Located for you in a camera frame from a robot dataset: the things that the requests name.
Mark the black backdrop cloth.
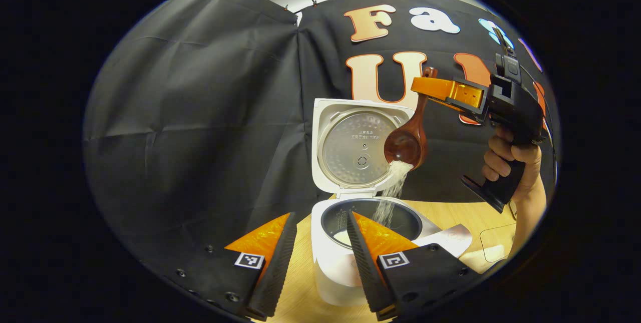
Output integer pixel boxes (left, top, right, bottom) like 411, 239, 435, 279
83, 0, 561, 283

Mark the white rice cooker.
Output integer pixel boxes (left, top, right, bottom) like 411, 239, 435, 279
310, 98, 473, 307

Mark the brown wooden spoon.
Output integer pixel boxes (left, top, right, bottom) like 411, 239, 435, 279
384, 67, 438, 171

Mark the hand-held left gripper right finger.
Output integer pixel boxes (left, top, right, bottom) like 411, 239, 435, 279
347, 210, 481, 320

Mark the clear plastic container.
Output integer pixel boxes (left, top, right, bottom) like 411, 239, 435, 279
480, 223, 516, 263

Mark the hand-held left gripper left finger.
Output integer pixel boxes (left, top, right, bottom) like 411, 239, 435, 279
175, 211, 298, 321

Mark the spoonful of white rice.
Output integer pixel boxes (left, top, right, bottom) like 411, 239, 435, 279
373, 160, 414, 228

